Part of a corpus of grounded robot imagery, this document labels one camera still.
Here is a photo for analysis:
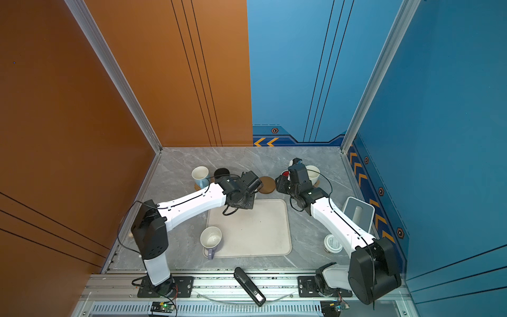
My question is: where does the white mug purple handle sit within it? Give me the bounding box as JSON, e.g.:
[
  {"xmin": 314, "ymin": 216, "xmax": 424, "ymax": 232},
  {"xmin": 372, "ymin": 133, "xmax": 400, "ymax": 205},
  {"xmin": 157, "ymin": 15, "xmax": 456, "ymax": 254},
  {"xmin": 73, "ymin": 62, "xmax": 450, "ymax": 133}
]
[{"xmin": 199, "ymin": 227, "xmax": 223, "ymax": 260}]

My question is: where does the light blue mug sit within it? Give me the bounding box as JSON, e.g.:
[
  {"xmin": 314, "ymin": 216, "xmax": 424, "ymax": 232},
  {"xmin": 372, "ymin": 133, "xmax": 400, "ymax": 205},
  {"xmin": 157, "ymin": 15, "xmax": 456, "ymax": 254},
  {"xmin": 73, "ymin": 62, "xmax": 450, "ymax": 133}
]
[{"xmin": 191, "ymin": 166, "xmax": 209, "ymax": 189}]

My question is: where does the beige serving tray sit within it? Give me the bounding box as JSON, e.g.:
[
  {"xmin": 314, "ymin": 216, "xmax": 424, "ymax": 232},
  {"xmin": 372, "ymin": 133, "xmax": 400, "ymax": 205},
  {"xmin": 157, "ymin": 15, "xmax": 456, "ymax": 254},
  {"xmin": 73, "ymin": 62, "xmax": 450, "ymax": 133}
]
[{"xmin": 207, "ymin": 199, "xmax": 292, "ymax": 259}]

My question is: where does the left green circuit board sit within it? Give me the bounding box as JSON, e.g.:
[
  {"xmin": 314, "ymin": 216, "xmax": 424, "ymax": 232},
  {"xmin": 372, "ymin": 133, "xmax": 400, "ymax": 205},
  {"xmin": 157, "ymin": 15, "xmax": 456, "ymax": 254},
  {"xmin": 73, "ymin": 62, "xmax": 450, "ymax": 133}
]
[{"xmin": 150, "ymin": 301, "xmax": 178, "ymax": 316}]

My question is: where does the right circuit board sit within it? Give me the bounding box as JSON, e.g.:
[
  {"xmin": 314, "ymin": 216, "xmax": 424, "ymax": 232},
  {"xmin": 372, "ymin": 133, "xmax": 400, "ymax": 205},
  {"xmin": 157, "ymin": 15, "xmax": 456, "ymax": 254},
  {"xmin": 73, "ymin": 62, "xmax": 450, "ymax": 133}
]
[{"xmin": 320, "ymin": 301, "xmax": 344, "ymax": 317}]

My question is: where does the black mug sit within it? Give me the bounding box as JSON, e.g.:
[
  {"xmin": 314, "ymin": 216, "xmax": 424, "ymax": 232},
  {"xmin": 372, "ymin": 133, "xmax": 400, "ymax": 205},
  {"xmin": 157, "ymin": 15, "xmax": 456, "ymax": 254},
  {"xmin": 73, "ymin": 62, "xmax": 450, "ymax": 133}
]
[{"xmin": 213, "ymin": 168, "xmax": 230, "ymax": 179}]

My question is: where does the black stapler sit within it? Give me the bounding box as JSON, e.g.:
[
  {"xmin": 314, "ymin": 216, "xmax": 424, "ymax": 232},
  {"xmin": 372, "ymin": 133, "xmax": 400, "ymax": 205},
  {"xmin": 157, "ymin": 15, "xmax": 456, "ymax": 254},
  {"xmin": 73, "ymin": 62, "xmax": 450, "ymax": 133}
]
[{"xmin": 233, "ymin": 267, "xmax": 266, "ymax": 307}]

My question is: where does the round wooden coaster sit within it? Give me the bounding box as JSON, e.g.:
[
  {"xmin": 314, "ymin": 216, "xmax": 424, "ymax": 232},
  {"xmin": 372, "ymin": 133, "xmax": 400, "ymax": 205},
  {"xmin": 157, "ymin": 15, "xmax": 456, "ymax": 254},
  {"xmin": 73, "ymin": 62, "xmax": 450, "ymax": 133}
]
[{"xmin": 258, "ymin": 176, "xmax": 276, "ymax": 194}]

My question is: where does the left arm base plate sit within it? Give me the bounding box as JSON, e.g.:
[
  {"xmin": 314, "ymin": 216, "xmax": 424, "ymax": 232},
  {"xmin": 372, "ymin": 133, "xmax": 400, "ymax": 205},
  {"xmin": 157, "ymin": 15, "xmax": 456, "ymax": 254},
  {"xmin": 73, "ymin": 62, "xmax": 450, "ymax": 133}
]
[{"xmin": 132, "ymin": 276, "xmax": 194, "ymax": 299}]

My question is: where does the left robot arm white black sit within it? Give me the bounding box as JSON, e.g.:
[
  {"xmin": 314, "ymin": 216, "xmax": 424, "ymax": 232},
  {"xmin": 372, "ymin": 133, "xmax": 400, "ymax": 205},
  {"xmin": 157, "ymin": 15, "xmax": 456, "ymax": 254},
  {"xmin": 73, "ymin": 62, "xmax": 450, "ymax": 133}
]
[{"xmin": 131, "ymin": 171, "xmax": 263, "ymax": 291}]

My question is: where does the white tissue box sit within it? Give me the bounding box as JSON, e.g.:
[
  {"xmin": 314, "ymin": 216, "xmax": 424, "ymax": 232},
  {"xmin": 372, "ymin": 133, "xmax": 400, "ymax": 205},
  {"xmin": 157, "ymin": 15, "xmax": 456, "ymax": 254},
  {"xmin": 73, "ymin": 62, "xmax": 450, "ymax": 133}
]
[{"xmin": 343, "ymin": 197, "xmax": 375, "ymax": 233}]

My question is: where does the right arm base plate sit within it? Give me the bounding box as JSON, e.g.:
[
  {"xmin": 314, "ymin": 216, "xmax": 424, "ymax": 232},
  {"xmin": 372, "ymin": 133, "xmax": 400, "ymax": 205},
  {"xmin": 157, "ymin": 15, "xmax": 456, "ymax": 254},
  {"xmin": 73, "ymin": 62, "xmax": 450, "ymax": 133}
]
[{"xmin": 297, "ymin": 276, "xmax": 353, "ymax": 298}]

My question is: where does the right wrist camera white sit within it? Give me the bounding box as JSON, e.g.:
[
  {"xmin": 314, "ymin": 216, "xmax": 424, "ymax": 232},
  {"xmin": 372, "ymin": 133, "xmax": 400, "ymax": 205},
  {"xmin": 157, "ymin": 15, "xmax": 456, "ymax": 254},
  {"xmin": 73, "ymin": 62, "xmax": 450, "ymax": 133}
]
[{"xmin": 289, "ymin": 158, "xmax": 302, "ymax": 166}]

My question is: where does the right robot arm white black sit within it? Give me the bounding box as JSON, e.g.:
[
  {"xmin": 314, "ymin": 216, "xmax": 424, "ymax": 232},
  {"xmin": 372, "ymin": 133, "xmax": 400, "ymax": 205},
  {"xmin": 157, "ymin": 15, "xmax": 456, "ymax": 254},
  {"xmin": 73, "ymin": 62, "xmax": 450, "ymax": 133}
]
[{"xmin": 275, "ymin": 158, "xmax": 402, "ymax": 305}]

